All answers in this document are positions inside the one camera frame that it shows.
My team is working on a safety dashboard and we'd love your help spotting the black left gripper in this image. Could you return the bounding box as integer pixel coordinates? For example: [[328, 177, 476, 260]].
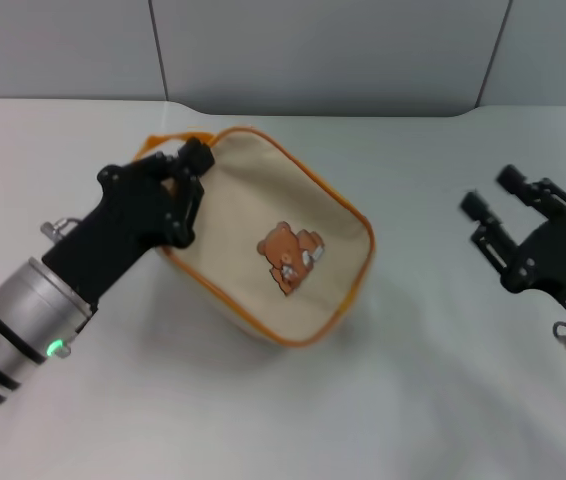
[[41, 138, 216, 307]]

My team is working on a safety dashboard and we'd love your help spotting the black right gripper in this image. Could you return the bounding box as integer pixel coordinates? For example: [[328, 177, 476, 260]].
[[459, 164, 566, 322]]

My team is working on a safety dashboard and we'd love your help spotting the beige orange bear food bag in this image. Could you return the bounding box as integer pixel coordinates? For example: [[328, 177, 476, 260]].
[[130, 126, 377, 349]]

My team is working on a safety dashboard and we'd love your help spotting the left gripper cable connector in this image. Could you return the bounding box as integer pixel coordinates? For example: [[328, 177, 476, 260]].
[[39, 215, 85, 247]]

